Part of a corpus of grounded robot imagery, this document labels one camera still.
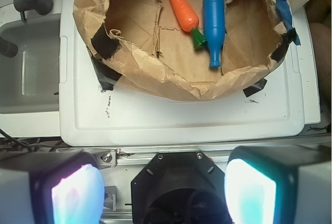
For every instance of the grey toy faucet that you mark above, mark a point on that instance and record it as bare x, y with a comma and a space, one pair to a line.
24, 3

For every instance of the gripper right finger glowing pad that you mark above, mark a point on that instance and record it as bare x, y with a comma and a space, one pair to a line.
279, 184

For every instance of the brown paper bag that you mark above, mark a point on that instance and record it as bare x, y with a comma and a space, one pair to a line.
140, 45

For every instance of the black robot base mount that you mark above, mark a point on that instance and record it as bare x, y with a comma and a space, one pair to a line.
168, 180

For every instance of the orange toy carrot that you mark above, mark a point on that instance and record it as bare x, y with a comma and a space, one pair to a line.
188, 21

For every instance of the white toy sink basin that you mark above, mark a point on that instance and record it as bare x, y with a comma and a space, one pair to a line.
30, 80

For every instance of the blue painter tape strip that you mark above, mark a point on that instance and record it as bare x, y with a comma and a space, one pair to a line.
284, 12

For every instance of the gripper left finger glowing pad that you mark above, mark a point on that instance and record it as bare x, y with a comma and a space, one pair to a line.
51, 187

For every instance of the blue plastic bottle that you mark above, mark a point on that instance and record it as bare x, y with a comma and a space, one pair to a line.
214, 29

